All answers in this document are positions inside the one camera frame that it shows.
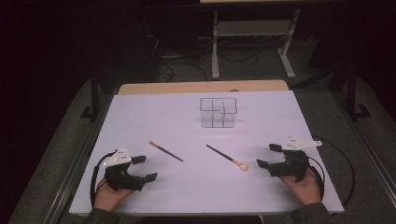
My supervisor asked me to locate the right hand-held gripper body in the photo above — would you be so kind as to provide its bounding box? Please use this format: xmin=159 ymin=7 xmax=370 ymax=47
xmin=268 ymin=135 xmax=323 ymax=183

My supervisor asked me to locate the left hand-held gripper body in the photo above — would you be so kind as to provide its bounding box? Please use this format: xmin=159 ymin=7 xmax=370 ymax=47
xmin=103 ymin=146 xmax=148 ymax=191

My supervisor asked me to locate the black brush with round head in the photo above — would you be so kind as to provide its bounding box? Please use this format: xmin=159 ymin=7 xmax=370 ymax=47
xmin=205 ymin=144 xmax=249 ymax=172

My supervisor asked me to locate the thin black gold-tipped brush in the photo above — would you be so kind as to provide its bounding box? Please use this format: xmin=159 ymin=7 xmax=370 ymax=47
xmin=148 ymin=140 xmax=184 ymax=162

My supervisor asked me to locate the clear acrylic organizer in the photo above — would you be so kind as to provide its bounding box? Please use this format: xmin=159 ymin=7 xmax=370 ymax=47
xmin=199 ymin=97 xmax=238 ymax=129

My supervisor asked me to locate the person's left hand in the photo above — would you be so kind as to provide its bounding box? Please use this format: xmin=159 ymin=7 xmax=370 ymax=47
xmin=93 ymin=177 xmax=134 ymax=213

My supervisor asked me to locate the person's right hand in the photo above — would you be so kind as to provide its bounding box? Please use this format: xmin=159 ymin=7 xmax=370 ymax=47
xmin=278 ymin=169 xmax=322 ymax=206

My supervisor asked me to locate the white board table cover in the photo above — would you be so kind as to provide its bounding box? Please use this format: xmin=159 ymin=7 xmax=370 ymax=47
xmin=68 ymin=90 xmax=345 ymax=217

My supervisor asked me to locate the black metal stand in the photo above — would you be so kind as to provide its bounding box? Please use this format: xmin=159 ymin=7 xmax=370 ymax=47
xmin=346 ymin=62 xmax=372 ymax=120
xmin=79 ymin=69 xmax=101 ymax=120

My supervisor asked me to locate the wooden table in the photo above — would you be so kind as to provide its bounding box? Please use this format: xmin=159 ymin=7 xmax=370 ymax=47
xmin=117 ymin=78 xmax=290 ymax=96

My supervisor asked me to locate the left hand-held gripper cable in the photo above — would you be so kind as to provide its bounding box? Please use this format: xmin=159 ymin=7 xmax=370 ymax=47
xmin=90 ymin=150 xmax=118 ymax=209

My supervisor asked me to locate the hand-held gripper cable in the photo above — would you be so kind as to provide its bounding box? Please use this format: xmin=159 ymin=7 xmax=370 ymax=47
xmin=307 ymin=134 xmax=357 ymax=207
xmin=90 ymin=150 xmax=118 ymax=209

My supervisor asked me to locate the aluminium frame rail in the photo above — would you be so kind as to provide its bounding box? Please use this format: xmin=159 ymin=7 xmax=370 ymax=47
xmin=43 ymin=94 xmax=115 ymax=224
xmin=331 ymin=91 xmax=396 ymax=195

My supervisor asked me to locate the right hand-held gripper cable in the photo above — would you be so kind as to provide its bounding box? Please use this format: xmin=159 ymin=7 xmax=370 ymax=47
xmin=307 ymin=134 xmax=357 ymax=207

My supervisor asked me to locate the tangle of black floor cables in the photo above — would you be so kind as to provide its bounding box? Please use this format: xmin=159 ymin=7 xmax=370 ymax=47
xmin=218 ymin=48 xmax=260 ymax=65

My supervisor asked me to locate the white metal desk frame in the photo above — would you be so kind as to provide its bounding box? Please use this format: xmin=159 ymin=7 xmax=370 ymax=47
xmin=199 ymin=0 xmax=328 ymax=80

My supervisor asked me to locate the black floor cable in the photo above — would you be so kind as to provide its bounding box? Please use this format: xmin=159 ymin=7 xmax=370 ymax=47
xmin=160 ymin=62 xmax=209 ymax=82

